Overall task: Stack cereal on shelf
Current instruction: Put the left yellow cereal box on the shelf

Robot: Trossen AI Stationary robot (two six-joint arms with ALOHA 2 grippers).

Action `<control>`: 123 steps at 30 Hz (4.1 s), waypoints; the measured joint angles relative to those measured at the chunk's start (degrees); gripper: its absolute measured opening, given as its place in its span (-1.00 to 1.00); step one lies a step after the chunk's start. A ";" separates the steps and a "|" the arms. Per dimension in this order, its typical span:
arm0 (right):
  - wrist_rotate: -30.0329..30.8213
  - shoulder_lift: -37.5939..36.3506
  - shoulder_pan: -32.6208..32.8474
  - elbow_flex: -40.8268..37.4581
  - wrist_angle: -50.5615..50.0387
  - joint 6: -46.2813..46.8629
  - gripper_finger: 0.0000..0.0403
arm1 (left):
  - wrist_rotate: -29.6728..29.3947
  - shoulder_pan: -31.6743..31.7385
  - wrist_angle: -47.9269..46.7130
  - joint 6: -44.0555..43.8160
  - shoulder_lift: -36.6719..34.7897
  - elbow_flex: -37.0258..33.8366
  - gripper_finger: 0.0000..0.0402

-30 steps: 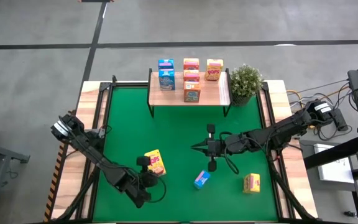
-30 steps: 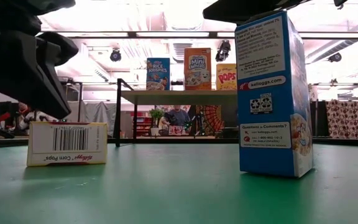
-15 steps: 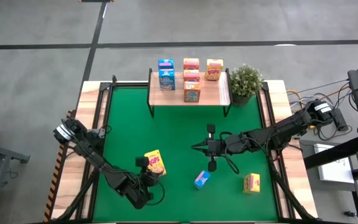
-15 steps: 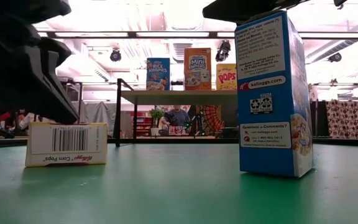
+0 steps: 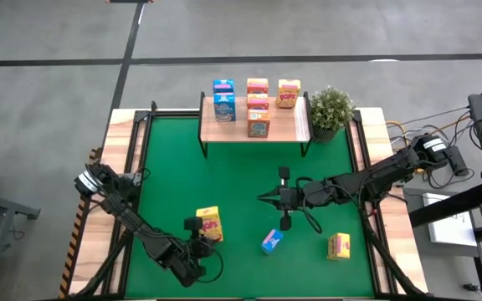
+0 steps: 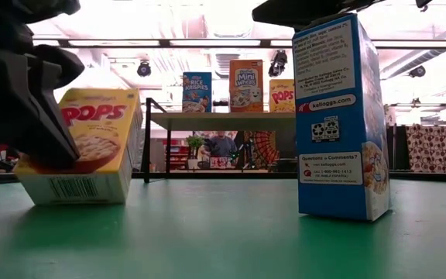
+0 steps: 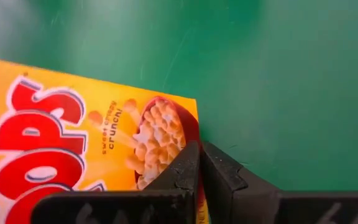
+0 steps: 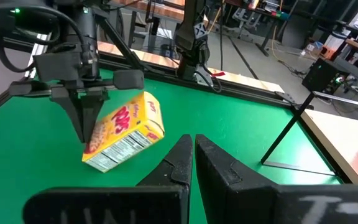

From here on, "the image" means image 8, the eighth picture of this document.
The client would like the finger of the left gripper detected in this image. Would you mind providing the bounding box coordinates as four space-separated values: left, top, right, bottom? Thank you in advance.
83 92 109 144
50 92 86 144

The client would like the green table mat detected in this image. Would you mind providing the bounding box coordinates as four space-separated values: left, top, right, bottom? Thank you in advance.
0 68 343 224

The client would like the black office desk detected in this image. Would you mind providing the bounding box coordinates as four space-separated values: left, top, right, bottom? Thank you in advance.
222 0 291 57

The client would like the yellow floor cable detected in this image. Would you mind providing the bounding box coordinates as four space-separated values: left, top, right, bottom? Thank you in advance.
268 18 291 63

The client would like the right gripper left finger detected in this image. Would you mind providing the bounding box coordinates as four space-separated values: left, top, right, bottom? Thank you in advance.
22 134 195 224

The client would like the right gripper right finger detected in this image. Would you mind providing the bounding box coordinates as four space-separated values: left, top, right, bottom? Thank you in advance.
195 134 358 224

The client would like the black computer case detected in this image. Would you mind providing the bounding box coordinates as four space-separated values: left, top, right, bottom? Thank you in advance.
301 57 343 96

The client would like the yellow Corn Pops cereal box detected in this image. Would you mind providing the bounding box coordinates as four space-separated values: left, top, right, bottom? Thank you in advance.
81 91 166 174

